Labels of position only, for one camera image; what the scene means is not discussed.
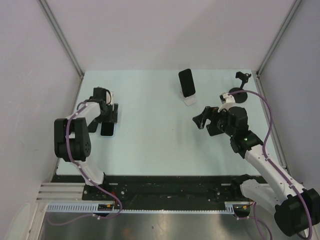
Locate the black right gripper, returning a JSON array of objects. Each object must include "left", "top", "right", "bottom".
[{"left": 192, "top": 105, "right": 236, "bottom": 137}]

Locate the blue-edged phone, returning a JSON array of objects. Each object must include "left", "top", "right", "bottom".
[{"left": 100, "top": 122, "right": 116, "bottom": 137}]

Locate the black round-base phone stand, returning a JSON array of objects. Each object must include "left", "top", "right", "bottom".
[{"left": 229, "top": 71, "right": 252, "bottom": 104}]

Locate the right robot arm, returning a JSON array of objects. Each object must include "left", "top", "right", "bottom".
[{"left": 192, "top": 106, "right": 320, "bottom": 237}]

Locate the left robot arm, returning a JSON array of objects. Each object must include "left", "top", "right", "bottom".
[{"left": 54, "top": 87, "right": 119, "bottom": 200}]

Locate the white phone stand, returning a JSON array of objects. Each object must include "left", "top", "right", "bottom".
[{"left": 180, "top": 88, "right": 197, "bottom": 106}]

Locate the black phone on white stand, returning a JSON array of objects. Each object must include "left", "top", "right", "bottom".
[{"left": 178, "top": 68, "right": 196, "bottom": 98}]

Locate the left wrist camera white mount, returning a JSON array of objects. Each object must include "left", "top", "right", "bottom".
[{"left": 105, "top": 89, "right": 114, "bottom": 105}]

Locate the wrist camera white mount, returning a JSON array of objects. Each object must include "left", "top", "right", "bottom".
[
  {"left": 105, "top": 89, "right": 114, "bottom": 105},
  {"left": 218, "top": 92, "right": 236, "bottom": 113}
]

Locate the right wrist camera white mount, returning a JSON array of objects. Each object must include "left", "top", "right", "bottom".
[{"left": 218, "top": 92, "right": 236, "bottom": 113}]

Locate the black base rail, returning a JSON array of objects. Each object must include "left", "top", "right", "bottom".
[{"left": 51, "top": 174, "right": 262, "bottom": 211}]

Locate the white slotted cable duct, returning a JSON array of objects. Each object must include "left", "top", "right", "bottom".
[{"left": 46, "top": 201, "right": 251, "bottom": 215}]

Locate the left aluminium frame post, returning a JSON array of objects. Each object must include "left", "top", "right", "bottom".
[{"left": 37, "top": 0, "right": 85, "bottom": 78}]

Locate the aluminium frame post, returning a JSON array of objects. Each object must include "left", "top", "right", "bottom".
[
  {"left": 37, "top": 0, "right": 85, "bottom": 78},
  {"left": 256, "top": 0, "right": 305, "bottom": 76}
]

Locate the right aluminium frame post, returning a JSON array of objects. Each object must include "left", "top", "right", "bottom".
[{"left": 256, "top": 0, "right": 305, "bottom": 76}]

